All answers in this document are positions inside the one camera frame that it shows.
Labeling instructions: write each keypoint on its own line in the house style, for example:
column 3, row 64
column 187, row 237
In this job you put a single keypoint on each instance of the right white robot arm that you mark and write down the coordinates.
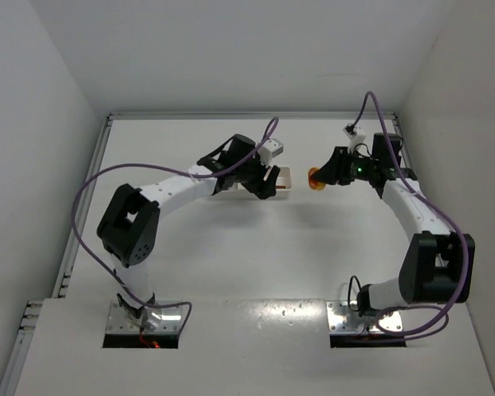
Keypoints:
column 438, row 263

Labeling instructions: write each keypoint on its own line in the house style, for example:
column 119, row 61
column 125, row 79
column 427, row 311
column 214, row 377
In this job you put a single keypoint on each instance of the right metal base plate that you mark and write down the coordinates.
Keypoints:
column 342, row 321

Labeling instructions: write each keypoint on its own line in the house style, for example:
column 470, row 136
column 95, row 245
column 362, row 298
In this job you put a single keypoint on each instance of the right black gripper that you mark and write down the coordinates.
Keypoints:
column 338, row 166

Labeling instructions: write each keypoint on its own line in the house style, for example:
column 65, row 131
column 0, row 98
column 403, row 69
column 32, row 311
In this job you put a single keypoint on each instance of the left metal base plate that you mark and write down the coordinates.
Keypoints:
column 157, row 322

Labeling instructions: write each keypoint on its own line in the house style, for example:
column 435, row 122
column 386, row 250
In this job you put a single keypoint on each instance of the white three-compartment tray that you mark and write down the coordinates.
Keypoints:
column 238, row 192

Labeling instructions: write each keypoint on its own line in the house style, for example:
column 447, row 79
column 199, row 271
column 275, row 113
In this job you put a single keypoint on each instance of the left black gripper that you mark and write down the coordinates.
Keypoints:
column 253, row 176

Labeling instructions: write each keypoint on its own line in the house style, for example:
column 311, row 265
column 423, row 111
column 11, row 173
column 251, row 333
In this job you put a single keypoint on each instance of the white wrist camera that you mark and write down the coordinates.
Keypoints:
column 269, row 150
column 355, row 135

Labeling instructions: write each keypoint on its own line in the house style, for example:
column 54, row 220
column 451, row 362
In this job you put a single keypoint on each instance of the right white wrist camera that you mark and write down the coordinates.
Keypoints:
column 355, row 135

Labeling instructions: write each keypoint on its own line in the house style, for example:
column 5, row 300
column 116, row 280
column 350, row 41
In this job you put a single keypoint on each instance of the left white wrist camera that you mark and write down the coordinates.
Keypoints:
column 269, row 150

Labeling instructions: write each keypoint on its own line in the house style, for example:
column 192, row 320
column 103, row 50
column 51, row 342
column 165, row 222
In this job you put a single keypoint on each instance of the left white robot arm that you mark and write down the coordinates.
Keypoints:
column 129, row 225

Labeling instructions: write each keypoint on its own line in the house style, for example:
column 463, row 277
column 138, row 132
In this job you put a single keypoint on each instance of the metal base plate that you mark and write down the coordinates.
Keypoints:
column 342, row 321
column 157, row 322

